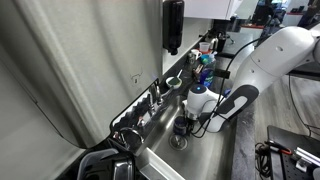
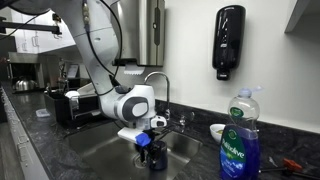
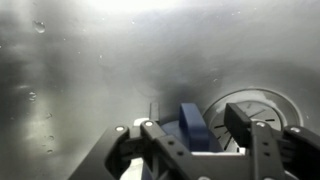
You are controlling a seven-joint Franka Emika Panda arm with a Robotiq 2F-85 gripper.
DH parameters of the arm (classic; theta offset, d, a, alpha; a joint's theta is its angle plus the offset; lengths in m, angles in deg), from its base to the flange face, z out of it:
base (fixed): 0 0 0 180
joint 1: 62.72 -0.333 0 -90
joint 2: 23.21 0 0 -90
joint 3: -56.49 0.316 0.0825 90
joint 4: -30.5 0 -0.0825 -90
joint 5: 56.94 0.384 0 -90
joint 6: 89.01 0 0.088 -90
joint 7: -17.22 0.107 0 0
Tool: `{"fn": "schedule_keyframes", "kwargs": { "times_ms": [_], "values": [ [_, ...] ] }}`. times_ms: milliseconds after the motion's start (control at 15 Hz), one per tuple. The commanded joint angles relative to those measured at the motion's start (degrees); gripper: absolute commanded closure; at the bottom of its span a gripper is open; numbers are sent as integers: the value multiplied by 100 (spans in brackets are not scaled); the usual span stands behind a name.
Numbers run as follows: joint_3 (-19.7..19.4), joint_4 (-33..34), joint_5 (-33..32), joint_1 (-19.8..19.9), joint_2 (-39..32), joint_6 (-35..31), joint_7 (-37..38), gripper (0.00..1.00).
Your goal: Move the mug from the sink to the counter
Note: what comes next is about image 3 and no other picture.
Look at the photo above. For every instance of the stainless steel sink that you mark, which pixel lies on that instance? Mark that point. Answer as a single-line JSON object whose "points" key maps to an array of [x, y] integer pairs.
{"points": [[100, 66]]}

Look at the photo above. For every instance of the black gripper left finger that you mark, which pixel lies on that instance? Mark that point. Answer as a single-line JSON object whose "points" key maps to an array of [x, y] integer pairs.
{"points": [[160, 150]]}

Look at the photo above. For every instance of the round metal sink drain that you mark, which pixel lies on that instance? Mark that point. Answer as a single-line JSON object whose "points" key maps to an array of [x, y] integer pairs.
{"points": [[270, 103]]}

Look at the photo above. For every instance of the dark blue mug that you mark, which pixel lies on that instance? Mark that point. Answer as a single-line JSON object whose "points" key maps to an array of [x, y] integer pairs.
{"points": [[193, 126]]}

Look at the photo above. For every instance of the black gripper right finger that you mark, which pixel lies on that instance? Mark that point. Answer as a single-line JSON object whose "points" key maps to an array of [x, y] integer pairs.
{"points": [[266, 150]]}

